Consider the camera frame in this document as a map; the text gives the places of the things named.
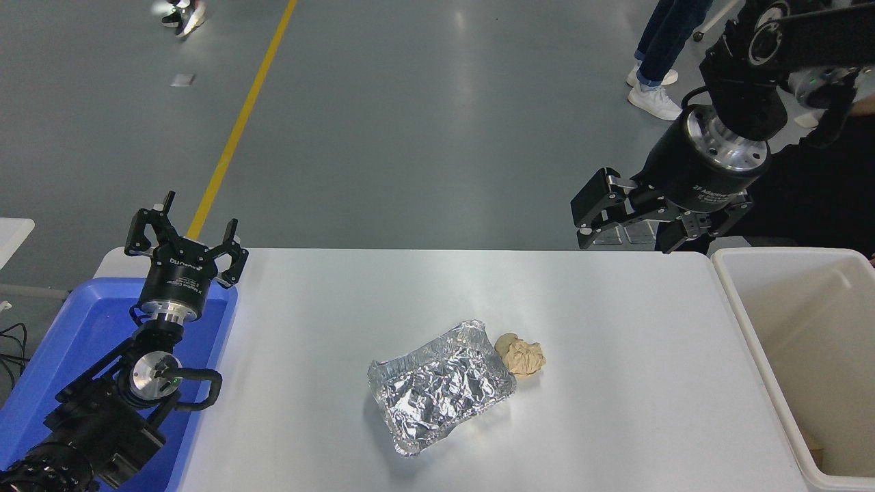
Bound large pale plastic bin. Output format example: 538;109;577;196
711;247;875;492

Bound white side table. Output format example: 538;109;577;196
0;217;36;271

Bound thin black cables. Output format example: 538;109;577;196
0;323;29;390

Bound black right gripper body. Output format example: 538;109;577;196
629;113;768;216

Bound tan paper scrap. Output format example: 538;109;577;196
796;424;829;474

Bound silver foil tray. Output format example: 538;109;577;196
367;319;517;458

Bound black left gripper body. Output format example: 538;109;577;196
139;239;219;319

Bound blue plastic tray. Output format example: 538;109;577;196
0;277;239;492

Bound crumpled tan paper ball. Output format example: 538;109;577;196
494;333;547;378

